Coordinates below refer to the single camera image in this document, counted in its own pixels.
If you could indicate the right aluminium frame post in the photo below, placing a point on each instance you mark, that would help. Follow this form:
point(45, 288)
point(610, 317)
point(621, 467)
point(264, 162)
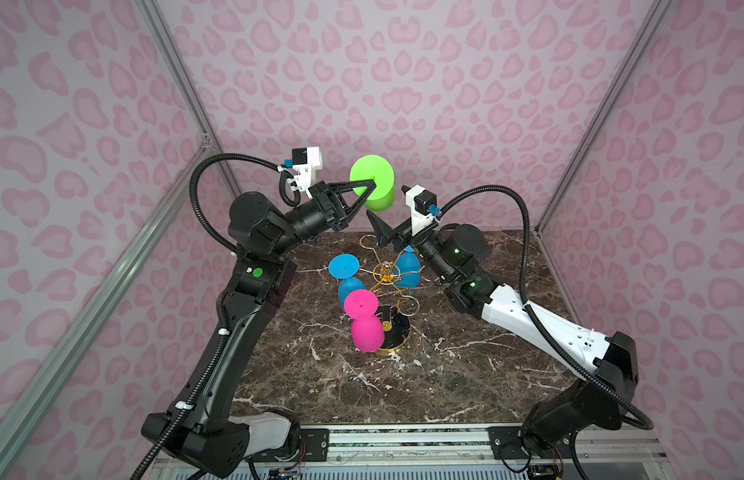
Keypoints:
point(658, 15)

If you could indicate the left aluminium frame beam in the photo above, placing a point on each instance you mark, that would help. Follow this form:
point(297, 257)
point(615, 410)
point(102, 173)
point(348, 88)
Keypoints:
point(30, 409)

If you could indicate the blue wine glass left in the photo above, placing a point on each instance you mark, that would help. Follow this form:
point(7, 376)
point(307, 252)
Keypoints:
point(344, 268)

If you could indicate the gold wire wine glass rack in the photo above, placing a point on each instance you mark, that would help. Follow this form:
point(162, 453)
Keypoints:
point(397, 306)

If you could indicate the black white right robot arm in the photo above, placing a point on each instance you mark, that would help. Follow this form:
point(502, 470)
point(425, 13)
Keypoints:
point(605, 366)

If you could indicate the pink wine glass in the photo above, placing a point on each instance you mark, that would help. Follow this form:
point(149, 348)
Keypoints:
point(366, 330)

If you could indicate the green wine glass front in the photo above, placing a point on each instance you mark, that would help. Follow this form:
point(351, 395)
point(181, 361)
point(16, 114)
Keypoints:
point(381, 172)

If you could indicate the blue wine glass rear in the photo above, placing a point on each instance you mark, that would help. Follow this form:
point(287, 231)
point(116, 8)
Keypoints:
point(408, 268)

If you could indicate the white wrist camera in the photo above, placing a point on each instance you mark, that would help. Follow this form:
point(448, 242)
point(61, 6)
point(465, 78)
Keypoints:
point(423, 207)
point(303, 167)

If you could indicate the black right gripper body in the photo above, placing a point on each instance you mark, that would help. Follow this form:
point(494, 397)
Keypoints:
point(408, 239)

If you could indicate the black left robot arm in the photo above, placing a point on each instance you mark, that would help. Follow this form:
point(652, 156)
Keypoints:
point(196, 428)

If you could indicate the blue wine glass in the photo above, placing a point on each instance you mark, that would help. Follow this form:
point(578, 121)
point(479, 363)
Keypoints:
point(344, 268)
point(408, 268)

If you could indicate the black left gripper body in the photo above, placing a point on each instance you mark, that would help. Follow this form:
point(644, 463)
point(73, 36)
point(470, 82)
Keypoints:
point(328, 213)

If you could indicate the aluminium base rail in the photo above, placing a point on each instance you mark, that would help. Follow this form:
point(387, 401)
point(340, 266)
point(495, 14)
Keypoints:
point(462, 451)

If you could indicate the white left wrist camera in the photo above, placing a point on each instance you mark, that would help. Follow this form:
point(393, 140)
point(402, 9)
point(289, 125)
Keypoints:
point(303, 167)

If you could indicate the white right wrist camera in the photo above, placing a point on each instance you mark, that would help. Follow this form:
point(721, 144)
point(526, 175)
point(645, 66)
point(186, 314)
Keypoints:
point(423, 207)

